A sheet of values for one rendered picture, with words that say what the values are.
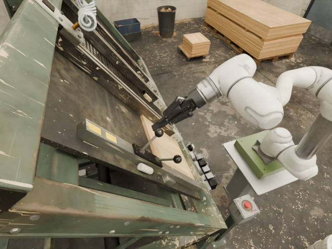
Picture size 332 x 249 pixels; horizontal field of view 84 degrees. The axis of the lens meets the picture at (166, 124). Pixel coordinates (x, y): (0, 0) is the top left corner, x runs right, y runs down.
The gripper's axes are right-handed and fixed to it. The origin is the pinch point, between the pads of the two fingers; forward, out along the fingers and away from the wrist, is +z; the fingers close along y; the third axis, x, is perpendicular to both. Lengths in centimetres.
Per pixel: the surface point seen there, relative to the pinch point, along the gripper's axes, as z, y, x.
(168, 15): -76, -165, -432
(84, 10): -3, 38, -36
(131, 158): 15.2, 2.5, 8.5
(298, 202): -46, -212, 26
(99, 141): 14.6, 19.4, 8.5
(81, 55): 11.4, 27.5, -33.9
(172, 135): 12, -56, -34
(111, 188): 22.0, 8.0, 18.6
